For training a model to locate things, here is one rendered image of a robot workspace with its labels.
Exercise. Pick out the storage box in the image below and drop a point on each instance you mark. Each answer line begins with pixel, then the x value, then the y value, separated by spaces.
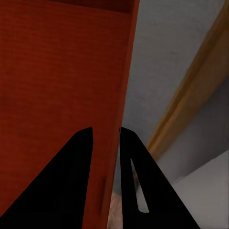
pixel 64 67

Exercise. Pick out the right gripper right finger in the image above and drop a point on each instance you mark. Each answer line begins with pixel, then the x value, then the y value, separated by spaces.
pixel 166 210

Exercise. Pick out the door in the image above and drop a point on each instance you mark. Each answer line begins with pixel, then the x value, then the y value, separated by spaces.
pixel 206 73

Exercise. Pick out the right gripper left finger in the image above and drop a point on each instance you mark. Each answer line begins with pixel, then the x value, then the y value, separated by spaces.
pixel 56 197

